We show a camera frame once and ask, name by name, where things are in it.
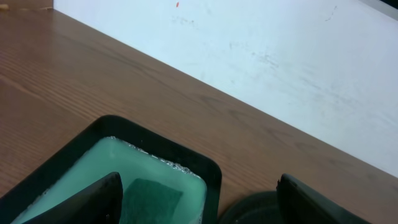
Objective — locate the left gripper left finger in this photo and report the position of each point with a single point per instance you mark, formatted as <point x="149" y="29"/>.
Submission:
<point x="100" y="202"/>

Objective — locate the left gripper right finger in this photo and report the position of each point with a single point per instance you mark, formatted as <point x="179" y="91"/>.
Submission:
<point x="299" y="203"/>

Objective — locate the green yellow sponge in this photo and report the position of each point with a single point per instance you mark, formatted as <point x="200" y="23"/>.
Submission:
<point x="149" y="202"/>

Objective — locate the round black serving tray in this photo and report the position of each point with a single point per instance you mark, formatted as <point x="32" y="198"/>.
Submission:
<point x="258" y="208"/>

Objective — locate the dark green rectangular water tray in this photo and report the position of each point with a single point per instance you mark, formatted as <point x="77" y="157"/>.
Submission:
<point x="114" y="144"/>

